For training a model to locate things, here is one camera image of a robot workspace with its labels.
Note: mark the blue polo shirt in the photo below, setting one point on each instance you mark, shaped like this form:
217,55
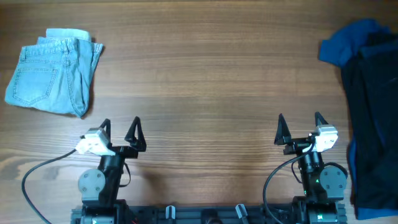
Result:
338,50

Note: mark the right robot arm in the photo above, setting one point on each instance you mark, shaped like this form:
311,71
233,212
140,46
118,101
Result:
323,183

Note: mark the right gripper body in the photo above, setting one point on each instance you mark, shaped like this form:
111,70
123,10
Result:
297,145

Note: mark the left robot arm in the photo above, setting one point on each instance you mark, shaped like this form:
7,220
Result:
99,187

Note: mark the dark navy pants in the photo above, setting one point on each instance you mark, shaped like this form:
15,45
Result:
370,82

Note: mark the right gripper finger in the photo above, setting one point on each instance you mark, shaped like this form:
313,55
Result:
319,119
283,135

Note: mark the folded light blue jeans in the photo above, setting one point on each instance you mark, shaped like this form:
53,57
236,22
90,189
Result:
55,74

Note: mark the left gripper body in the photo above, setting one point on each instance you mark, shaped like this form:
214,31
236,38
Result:
124,152

